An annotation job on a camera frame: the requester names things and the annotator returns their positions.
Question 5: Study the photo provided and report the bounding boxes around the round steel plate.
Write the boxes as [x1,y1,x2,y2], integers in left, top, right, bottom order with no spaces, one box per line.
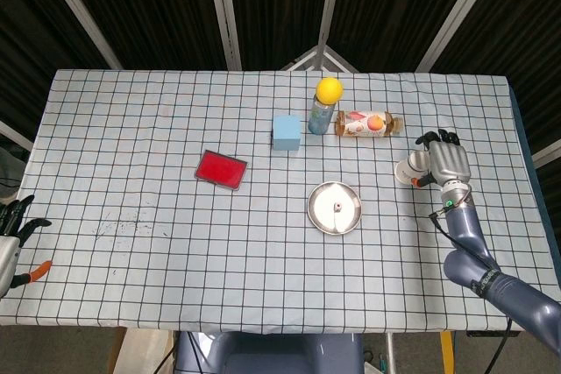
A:
[306,180,364,236]

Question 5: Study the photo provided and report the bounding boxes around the white metal frame post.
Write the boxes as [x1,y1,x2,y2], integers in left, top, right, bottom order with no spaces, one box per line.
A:
[314,0,346,72]
[531,138,561,170]
[33,0,124,71]
[204,0,243,72]
[415,0,506,72]
[0,118,35,152]

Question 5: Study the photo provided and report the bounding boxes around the white paper cup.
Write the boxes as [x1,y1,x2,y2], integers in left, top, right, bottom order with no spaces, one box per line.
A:
[394,150,433,187]

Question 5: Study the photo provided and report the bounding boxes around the checked light blue tablecloth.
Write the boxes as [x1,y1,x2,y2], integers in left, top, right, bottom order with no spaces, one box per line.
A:
[0,67,545,335]

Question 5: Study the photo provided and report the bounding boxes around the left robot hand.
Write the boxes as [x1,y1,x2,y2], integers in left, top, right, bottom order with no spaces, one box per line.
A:
[0,194,53,299]

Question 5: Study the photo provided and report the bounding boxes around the light blue foam cube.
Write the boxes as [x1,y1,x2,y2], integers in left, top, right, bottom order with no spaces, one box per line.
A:
[270,114,302,152]

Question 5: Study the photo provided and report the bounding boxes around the yellow strip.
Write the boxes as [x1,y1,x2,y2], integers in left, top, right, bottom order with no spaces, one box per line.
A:
[439,331,454,374]

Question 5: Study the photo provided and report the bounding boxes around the yellow ball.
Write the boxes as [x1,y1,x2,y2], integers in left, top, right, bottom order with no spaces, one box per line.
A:
[316,77,344,105]

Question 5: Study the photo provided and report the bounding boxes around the red ink pad case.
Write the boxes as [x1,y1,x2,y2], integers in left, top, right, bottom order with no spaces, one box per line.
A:
[194,149,249,193]

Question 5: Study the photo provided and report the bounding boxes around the beige cardboard sheet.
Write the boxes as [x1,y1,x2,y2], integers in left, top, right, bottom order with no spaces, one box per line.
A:
[108,328,174,374]

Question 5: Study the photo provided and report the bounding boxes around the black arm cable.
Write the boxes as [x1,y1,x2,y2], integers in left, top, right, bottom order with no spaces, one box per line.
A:
[429,210,515,374]

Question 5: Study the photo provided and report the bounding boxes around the peach tea bottle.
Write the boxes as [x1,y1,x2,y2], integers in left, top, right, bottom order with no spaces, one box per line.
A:
[335,109,405,139]

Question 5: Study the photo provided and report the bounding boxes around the thin metal rod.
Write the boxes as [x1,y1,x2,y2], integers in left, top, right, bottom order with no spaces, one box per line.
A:
[385,333,398,374]

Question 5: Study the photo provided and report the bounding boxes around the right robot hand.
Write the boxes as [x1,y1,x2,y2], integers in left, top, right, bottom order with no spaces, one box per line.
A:
[411,128,472,189]

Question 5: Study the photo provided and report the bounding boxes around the dark blue robot torso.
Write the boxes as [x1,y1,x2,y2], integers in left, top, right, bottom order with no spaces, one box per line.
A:
[174,331,366,374]

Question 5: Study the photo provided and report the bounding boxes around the white triangular frame brace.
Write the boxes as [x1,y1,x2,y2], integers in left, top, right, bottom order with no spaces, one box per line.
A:
[280,44,360,72]

